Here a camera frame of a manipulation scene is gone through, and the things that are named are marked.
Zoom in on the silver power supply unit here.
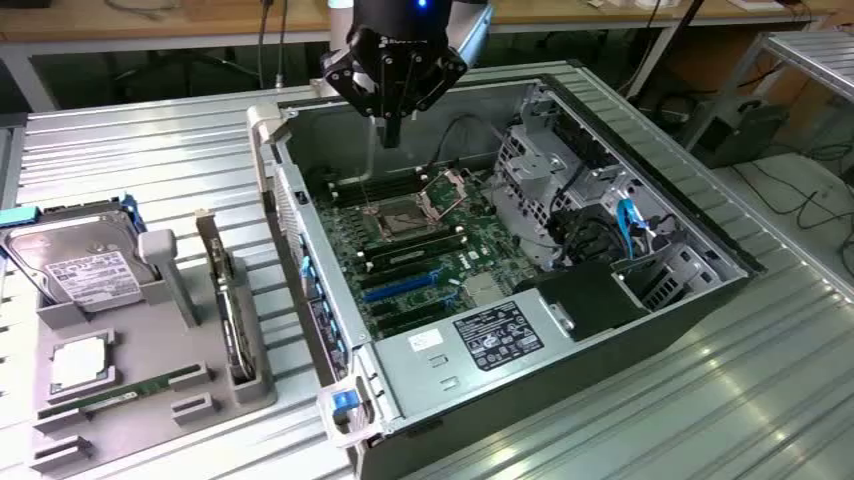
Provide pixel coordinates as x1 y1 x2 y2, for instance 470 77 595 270
369 287 579 424

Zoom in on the metal disk bay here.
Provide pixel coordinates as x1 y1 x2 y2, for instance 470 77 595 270
611 244 743 314

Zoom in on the blue data wire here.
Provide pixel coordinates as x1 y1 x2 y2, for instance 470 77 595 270
617 198 639 260

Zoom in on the installed RAM stick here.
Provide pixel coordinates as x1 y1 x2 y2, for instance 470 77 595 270
362 244 445 274

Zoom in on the black RAM slot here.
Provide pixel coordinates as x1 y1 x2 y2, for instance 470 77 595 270
329 179 428 200
358 238 465 265
326 174 426 195
324 170 425 190
357 233 462 260
330 183 429 205
356 228 461 255

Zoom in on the green graphics card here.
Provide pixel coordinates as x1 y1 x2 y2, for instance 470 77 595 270
192 208 260 381

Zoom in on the silver CPU chip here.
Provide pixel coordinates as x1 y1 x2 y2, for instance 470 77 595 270
50 342 114 389

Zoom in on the black open PC case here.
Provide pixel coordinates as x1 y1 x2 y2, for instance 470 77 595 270
245 59 768 480

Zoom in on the black hanging cable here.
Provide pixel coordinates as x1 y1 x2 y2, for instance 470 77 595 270
256 0 272 76
274 0 290 90

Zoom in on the metal socket cover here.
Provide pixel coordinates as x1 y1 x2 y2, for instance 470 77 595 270
416 168 469 222

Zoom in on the green loose RAM stick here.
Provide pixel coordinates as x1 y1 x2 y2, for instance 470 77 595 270
35 367 201 419

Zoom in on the silver chipset heatsink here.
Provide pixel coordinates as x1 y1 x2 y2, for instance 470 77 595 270
464 275 509 307

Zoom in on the black wire bundle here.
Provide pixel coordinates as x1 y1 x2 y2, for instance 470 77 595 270
549 207 625 266

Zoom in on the aluminium frame table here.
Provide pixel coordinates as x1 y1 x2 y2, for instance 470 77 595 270
679 32 854 151

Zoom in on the large power supply label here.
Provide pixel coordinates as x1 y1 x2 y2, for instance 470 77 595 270
452 299 545 374

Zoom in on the small white power supply label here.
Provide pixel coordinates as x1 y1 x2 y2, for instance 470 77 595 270
404 330 446 352

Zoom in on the grey parts rack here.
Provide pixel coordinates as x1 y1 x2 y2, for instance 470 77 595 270
29 209 278 474

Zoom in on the wooden desk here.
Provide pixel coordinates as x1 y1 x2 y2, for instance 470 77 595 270
0 0 854 56

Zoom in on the blue expansion slot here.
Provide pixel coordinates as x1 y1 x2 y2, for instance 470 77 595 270
361 276 436 303

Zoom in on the blue disk carrier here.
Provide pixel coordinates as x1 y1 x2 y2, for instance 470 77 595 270
0 193 149 261

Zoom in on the silver hard disk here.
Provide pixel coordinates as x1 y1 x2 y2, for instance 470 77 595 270
0 212 145 314

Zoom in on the black looped cable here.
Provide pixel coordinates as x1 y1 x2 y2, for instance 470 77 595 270
430 114 501 169

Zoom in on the black plastic air shroud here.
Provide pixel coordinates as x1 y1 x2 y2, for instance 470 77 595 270
512 262 648 344

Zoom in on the CPU socket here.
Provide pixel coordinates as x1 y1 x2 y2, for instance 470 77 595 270
369 199 441 242

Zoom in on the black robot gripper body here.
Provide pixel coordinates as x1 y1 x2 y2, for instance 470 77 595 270
350 0 454 60

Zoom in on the black box on floor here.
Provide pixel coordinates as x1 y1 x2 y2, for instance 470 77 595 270
696 102 788 169

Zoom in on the metal drive cage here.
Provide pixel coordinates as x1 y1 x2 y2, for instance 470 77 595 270
496 119 632 261

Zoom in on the green motherboard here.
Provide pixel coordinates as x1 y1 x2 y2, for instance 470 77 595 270
312 164 555 341

